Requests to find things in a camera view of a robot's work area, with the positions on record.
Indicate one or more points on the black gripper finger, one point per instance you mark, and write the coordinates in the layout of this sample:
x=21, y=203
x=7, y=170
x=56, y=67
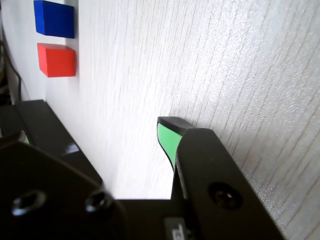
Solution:
x=212, y=162
x=50, y=190

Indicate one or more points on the red wooden cube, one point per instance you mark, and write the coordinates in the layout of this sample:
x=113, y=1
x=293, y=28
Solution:
x=57, y=62

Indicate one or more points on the blue wooden cube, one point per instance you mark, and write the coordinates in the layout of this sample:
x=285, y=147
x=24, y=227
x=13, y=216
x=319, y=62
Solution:
x=53, y=20

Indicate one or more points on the black cardboard box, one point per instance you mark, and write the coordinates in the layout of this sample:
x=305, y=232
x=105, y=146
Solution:
x=10, y=120

